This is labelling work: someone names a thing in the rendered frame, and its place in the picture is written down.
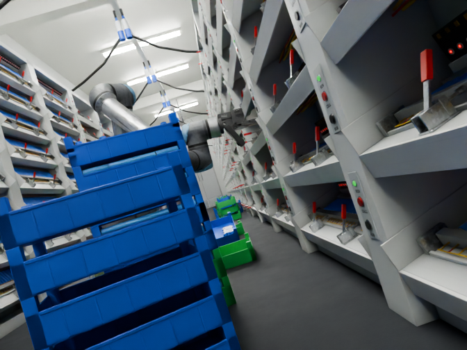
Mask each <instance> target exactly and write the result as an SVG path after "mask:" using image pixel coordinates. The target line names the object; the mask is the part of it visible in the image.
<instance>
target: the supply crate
mask: <svg viewBox="0 0 467 350"><path fill-rule="evenodd" d="M168 118H169V121H170V123H166V124H161V125H158V126H153V127H149V128H144V129H140V130H137V131H131V132H128V133H123V134H120V135H114V136H111V137H106V138H102V139H99V140H94V141H91V142H85V143H82V144H77V145H74V143H73V140H72V137H65V138H63V141H64V143H65V148H66V150H67V155H68V157H69V161H70V164H71V166H72V168H73V167H78V166H80V167H81V170H84V169H90V168H93V167H97V166H100V165H105V164H107V165H108V163H113V162H116V161H119V160H124V159H127V158H132V157H134V156H139V155H142V154H146V153H150V152H153V151H158V150H161V149H166V148H169V147H173V146H176V145H177V141H178V140H183V135H182V132H181V128H180V125H179V122H178V119H177V116H176V113H175V112H174V113H170V114H169V115H168Z"/></svg>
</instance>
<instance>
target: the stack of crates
mask: <svg viewBox="0 0 467 350"><path fill-rule="evenodd" d="M166 158H167V161H168V165H169V167H161V168H158V169H156V171H153V172H148V173H146V174H141V175H138V176H134V177H131V178H127V179H124V180H121V181H116V182H114V183H109V184H106V185H102V186H99V187H95V188H92V189H89V190H84V191H82V192H77V193H74V194H70V195H67V196H64V197H60V198H57V199H52V200H50V201H45V202H42V203H38V204H35V205H32V204H29V205H26V206H22V207H21V208H20V209H18V210H14V211H12V209H11V207H10V202H9V200H8V198H7V197H1V198H0V235H1V239H2V242H3V246H4V249H5V250H6V255H7V258H8V262H9V265H10V270H11V272H12V275H13V280H14V282H15V287H16V289H17V293H18V296H19V300H20V301H21V305H22V310H23V312H24V316H25V320H26V324H27V326H28V331H29V333H30V336H31V340H32V343H33V347H34V350H241V348H240V344H239V341H238V338H237V335H236V332H235V329H234V325H233V322H232V320H231V315H230V313H229V309H228V307H227V303H226V301H225V298H224V294H223V291H222V288H221V285H220V282H219V279H218V275H217V272H216V270H215V266H214V264H213V259H212V257H211V253H210V251H209V248H208V245H207V242H206V238H205V235H204V232H203V229H202V225H201V222H200V220H199V216H198V214H197V210H196V207H195V204H194V201H193V198H192V195H191V193H190V188H189V185H188V182H187V179H186V175H185V172H184V170H183V166H182V164H181V160H180V157H179V154H178V151H172V152H169V153H167V154H166ZM178 198H179V199H180V202H181V205H182V208H183V209H181V210H179V209H178V207H177V203H176V201H175V199H178ZM163 203H166V204H167V209H168V211H169V213H168V214H166V215H162V216H160V217H156V218H153V219H150V220H147V221H144V222H140V223H138V224H134V225H132V226H128V227H126V228H122V229H120V230H117V231H113V232H111V233H107V234H105V235H100V236H98V237H94V238H92V239H89V240H86V241H83V242H80V243H77V244H73V245H71V246H68V247H65V248H62V249H59V250H56V251H52V252H49V253H48V252H47V248H46V245H45V243H44V241H47V240H51V239H54V238H57V237H60V236H62V235H67V234H69V233H73V232H75V231H80V230H82V229H85V228H88V227H91V226H95V225H98V224H101V223H104V222H108V221H110V220H113V219H117V218H119V217H123V216H126V215H130V214H132V213H136V212H139V211H141V210H145V209H148V208H152V207H154V206H158V205H161V204H163ZM191 239H192V240H193V243H194V245H192V244H189V240H191ZM177 244H179V246H180V247H177V248H174V249H171V250H169V251H165V252H163V253H160V254H157V255H155V256H152V257H149V258H146V259H144V260H141V261H138V262H135V263H133V264H130V265H127V266H125V267H121V268H119V269H116V270H113V271H111V272H108V273H105V274H102V275H100V276H97V277H94V278H91V279H89V280H86V281H84V282H81V283H77V284H76V285H72V286H69V287H67V288H64V289H61V290H59V289H58V288H59V287H61V286H64V285H67V284H69V283H73V282H75V281H78V280H81V279H83V278H86V277H89V276H92V275H94V274H98V273H99V272H103V271H106V270H107V269H111V268H114V267H117V266H119V265H123V264H124V263H128V262H131V261H132V260H136V259H139V258H141V257H144V256H147V255H149V254H152V253H155V252H157V251H161V250H163V249H166V248H169V247H172V246H174V245H177ZM30 245H32V247H33V250H34V254H35V257H34V258H32V259H29V260H26V256H25V253H24V249H23V247H26V246H30ZM44 292H46V293H47V297H46V298H45V299H44V300H43V301H42V302H39V300H38V295H39V294H42V293H44Z"/></svg>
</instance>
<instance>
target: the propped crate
mask: <svg viewBox="0 0 467 350"><path fill-rule="evenodd" d="M230 225H232V226H233V231H234V233H232V234H230V235H226V236H223V232H222V229H223V228H224V227H227V226H230ZM211 226H212V228H213V232H214V234H215V238H216V240H217V243H218V246H219V247H221V246H223V245H226V244H229V243H232V242H235V241H238V240H240V238H239V236H238V232H237V229H236V226H235V224H234V220H233V218H232V216H231V212H228V216H226V217H222V218H219V219H216V220H213V221H211Z"/></svg>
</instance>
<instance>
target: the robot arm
mask: <svg viewBox="0 0 467 350"><path fill-rule="evenodd" d="M89 102H90V105H91V107H92V108H93V110H94V111H95V112H97V113H98V114H100V115H106V116H107V117H108V118H110V119H111V122H112V127H113V134H114V135H120V134H123V133H128V132H131V131H137V130H140V129H144V128H149V127H151V126H150V125H148V124H147V123H146V122H144V121H143V120H142V119H141V118H139V117H138V116H137V115H135V114H134V113H133V106H134V104H135V102H136V94H135V92H134V91H133V89H132V88H131V87H130V86H129V85H125V84H121V83H118V84H116V83H100V84H98V85H96V86H94V87H93V88H92V89H91V91H90V94H89ZM217 117H218V119H217ZM217 117H212V118H209V119H204V120H201V121H198V122H193V123H188V124H184V125H183V126H182V127H181V130H182V135H183V139H184V141H185V144H186V146H187V145H188V154H189V156H190V160H191V163H192V167H193V169H194V172H195V173H200V172H205V171H207V170H209V169H211V168H213V160H212V158H211V153H210V150H209V147H208V142H207V140H210V139H213V138H218V137H220V136H221V134H223V133H224V129H225V131H226V132H227V133H228V134H230V136H231V137H232V138H233V139H234V140H235V141H236V144H237V145H238V146H240V147H243V146H244V145H245V141H244V139H242V138H241V137H240V136H239V135H238V134H237V132H235V130H236V131H237V130H240V129H243V128H247V127H250V126H253V125H256V124H258V123H257V122H256V120H255V119H256V118H258V115H257V112H256V110H255V109H253V110H252V112H251V113H250V115H249V116H246V119H245V118H244V113H243V109H242V108H238V109H235V110H230V112H224V113H221V114H218V116H217ZM224 123H225V125H224ZM159 209H160V208H157V209H154V210H150V211H147V212H144V213H141V214H139V215H134V216H132V217H128V218H126V219H122V220H120V221H116V222H113V223H110V224H107V225H104V226H102V228H106V227H109V226H113V225H116V224H119V223H122V222H125V221H128V220H130V219H135V218H137V217H141V216H143V215H147V214H149V213H153V212H156V211H159Z"/></svg>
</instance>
